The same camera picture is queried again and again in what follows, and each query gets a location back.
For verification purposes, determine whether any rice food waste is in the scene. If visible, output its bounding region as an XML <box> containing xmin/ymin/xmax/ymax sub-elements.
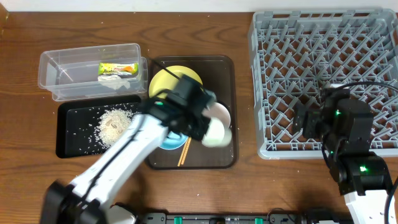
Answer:
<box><xmin>73</xmin><ymin>107</ymin><xmax>139</xmax><ymax>153</ymax></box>

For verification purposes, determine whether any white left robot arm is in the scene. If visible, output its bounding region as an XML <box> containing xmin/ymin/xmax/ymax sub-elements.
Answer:
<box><xmin>40</xmin><ymin>92</ymin><xmax>216</xmax><ymax>223</ymax></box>

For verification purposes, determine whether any black plastic bin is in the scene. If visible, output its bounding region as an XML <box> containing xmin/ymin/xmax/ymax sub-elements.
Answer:
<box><xmin>55</xmin><ymin>95</ymin><xmax>141</xmax><ymax>159</ymax></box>

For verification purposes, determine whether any yellow plate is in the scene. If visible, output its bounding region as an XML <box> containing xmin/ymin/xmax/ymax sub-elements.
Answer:
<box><xmin>149</xmin><ymin>65</ymin><xmax>203</xmax><ymax>97</ymax></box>

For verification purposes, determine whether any clear plastic bin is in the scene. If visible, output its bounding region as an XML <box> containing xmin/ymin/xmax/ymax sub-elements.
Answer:
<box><xmin>38</xmin><ymin>43</ymin><xmax>148</xmax><ymax>101</ymax></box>

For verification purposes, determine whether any grey dishwasher rack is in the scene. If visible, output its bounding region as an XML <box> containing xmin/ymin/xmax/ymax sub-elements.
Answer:
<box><xmin>248</xmin><ymin>9</ymin><xmax>397</xmax><ymax>159</ymax></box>

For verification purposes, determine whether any dark brown serving tray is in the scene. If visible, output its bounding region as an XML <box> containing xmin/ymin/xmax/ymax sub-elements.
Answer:
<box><xmin>146</xmin><ymin>55</ymin><xmax>239</xmax><ymax>170</ymax></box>

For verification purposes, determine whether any pink bowl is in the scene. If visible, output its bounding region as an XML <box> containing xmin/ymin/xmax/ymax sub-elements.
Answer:
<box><xmin>206</xmin><ymin>103</ymin><xmax>231</xmax><ymax>127</ymax></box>

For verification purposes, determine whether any pale green cup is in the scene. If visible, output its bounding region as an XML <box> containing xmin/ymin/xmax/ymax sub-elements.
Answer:
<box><xmin>201</xmin><ymin>118</ymin><xmax>232</xmax><ymax>147</ymax></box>

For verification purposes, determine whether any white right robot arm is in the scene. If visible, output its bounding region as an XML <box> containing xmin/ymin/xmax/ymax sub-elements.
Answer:
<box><xmin>292</xmin><ymin>88</ymin><xmax>397</xmax><ymax>223</ymax></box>

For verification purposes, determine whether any green snack wrapper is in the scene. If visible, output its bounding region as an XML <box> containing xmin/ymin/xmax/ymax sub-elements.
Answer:
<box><xmin>98</xmin><ymin>63</ymin><xmax>139</xmax><ymax>75</ymax></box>

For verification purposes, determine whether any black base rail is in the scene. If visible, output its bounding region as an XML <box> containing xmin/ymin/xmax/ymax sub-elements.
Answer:
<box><xmin>137</xmin><ymin>209</ymin><xmax>353</xmax><ymax>224</ymax></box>

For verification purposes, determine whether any light blue bowl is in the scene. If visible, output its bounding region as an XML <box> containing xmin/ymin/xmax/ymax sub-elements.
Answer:
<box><xmin>159</xmin><ymin>131</ymin><xmax>188</xmax><ymax>150</ymax></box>

